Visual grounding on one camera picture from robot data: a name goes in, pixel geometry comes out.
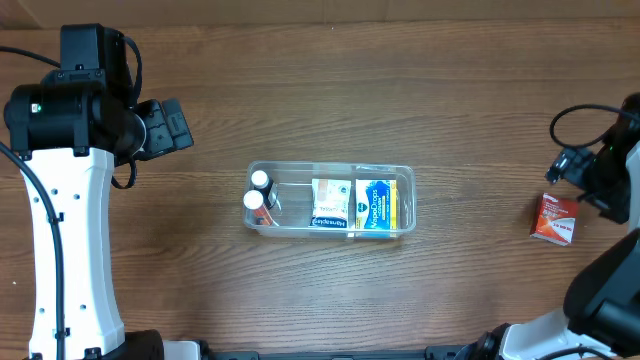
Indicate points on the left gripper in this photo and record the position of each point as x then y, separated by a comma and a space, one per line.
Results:
163, 128

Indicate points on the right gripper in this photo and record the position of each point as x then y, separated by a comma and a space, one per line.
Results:
571, 167

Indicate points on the red orange small box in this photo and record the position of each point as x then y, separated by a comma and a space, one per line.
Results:
554, 219

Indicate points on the dark bottle white cap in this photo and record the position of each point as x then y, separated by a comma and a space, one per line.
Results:
263, 183

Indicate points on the orange tube white cap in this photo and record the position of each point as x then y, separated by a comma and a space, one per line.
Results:
253, 200

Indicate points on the white blue Hansaplast box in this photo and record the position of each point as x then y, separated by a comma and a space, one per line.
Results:
331, 199

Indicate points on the blue yellow VapoDrops box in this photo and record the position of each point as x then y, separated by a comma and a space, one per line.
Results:
376, 204

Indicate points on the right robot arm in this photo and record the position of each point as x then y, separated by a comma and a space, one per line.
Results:
600, 314

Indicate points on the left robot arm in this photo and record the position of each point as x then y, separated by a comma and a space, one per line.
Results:
68, 134

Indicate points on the clear plastic container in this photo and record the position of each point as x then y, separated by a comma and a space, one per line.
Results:
293, 211

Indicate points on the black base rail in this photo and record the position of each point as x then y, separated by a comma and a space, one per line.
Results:
340, 355

